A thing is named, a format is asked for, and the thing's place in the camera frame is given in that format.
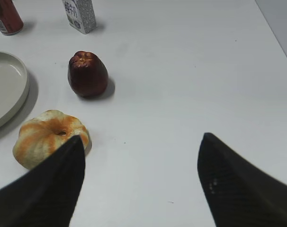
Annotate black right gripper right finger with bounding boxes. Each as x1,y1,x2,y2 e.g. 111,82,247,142
197,132,287,227

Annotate beige round plate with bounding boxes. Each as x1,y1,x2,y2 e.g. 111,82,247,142
0,52,29,127

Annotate red drink can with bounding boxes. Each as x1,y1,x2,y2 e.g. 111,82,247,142
0,0,24,35

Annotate dark red apple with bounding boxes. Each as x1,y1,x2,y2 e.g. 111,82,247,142
68,51,109,98

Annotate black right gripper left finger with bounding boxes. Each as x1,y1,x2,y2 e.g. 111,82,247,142
0,136,85,227

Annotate orange striped pumpkin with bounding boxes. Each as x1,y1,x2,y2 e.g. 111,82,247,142
12,110,90,170

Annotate white milk carton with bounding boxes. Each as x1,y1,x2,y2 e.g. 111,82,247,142
62,0,97,35

